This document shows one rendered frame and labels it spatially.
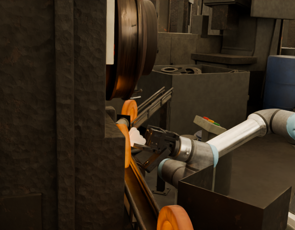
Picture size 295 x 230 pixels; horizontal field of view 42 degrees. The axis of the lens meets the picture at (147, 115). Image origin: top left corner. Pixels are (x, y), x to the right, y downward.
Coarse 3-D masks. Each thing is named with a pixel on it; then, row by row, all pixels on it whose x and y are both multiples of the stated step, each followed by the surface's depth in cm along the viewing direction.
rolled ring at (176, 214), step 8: (168, 208) 84; (176, 208) 83; (160, 216) 89; (168, 216) 84; (176, 216) 80; (184, 216) 80; (160, 224) 89; (168, 224) 89; (176, 224) 79; (184, 224) 79
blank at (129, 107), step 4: (128, 100) 199; (132, 100) 200; (124, 104) 197; (128, 104) 197; (132, 104) 201; (136, 104) 206; (124, 108) 196; (128, 108) 196; (132, 108) 203; (136, 108) 207; (124, 112) 195; (128, 112) 197; (132, 112) 205; (136, 112) 208; (132, 116) 205; (136, 116) 208
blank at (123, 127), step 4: (116, 124) 134; (120, 124) 133; (124, 124) 133; (120, 128) 130; (124, 128) 130; (124, 132) 129; (128, 132) 129; (128, 136) 128; (128, 140) 128; (128, 144) 127; (128, 148) 127; (128, 152) 127; (128, 156) 128; (128, 160) 129; (128, 164) 130
